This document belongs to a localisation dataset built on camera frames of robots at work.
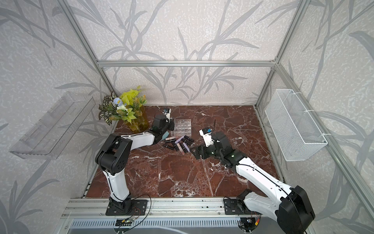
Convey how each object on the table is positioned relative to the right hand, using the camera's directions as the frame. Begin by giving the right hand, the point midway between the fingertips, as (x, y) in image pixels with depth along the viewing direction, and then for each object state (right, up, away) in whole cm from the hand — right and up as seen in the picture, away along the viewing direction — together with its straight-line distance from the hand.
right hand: (195, 146), depth 78 cm
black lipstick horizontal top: (-18, 0, +21) cm, 28 cm away
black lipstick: (-20, -3, +18) cm, 27 cm away
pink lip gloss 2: (-10, -5, +16) cm, 20 cm away
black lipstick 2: (-14, -3, +19) cm, 23 cm away
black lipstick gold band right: (-6, -1, +21) cm, 22 cm away
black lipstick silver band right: (-5, +1, +21) cm, 22 cm away
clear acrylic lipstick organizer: (-10, +8, +27) cm, 30 cm away
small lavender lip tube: (-12, 0, +21) cm, 24 cm away
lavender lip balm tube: (-6, -4, +18) cm, 19 cm away
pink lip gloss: (-18, +1, +21) cm, 28 cm away
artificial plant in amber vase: (-42, +23, +14) cm, 50 cm away
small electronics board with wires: (-36, -36, -7) cm, 51 cm away
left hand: (-16, +15, +21) cm, 30 cm away
